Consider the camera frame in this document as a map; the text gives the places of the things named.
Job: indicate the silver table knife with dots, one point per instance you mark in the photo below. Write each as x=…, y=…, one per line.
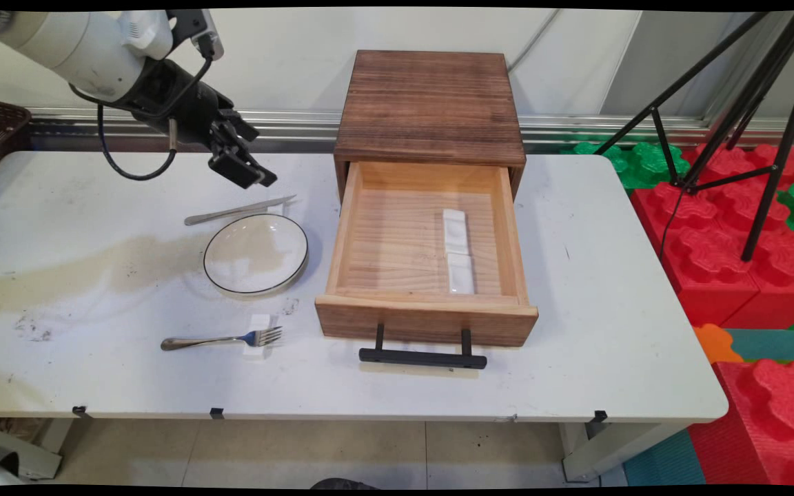
x=231, y=212

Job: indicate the black tripod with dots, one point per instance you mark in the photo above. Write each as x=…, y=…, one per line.
x=783, y=141

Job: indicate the white ceramic cutlery rest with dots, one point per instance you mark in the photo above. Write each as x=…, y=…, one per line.
x=461, y=275
x=455, y=231

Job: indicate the orange foam piece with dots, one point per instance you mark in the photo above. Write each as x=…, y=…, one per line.
x=714, y=344

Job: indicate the silver fork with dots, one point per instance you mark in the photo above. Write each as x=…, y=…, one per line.
x=190, y=342

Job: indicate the white plate with black rim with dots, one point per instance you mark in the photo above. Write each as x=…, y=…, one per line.
x=256, y=255

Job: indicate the teal foam mat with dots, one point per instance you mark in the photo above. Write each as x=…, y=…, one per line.
x=769, y=344

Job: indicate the black wrist camera white mount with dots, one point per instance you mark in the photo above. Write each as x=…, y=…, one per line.
x=190, y=27

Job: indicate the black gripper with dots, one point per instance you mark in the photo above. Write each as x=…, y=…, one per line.
x=176, y=103

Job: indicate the light wooden drawer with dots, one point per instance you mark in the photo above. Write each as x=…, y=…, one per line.
x=424, y=320

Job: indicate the white table leg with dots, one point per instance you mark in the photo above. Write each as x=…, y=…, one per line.
x=38, y=461
x=611, y=451

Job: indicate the teal foam floor tile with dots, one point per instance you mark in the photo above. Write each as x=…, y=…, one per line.
x=666, y=461

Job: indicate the aluminium wall rail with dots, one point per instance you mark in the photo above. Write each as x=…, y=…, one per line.
x=287, y=120

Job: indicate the red foam building block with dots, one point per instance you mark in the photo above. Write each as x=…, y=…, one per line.
x=707, y=289
x=783, y=289
x=714, y=207
x=762, y=162
x=769, y=427

